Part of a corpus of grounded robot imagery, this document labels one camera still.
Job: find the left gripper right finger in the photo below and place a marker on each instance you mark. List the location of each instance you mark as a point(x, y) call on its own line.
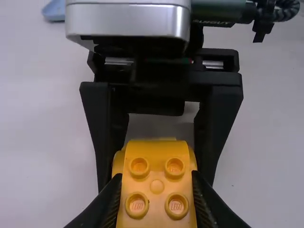
point(209, 206)

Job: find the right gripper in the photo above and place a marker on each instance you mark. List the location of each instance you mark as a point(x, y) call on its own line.
point(161, 88)

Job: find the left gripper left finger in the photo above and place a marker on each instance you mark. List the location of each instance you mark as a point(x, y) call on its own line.
point(104, 206)

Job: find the yellow toy car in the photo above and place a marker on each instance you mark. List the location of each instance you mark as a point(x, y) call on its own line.
point(156, 185)

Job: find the blue mat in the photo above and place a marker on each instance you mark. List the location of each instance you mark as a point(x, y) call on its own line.
point(53, 10)

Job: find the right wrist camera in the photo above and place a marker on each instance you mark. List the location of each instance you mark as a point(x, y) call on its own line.
point(126, 19)

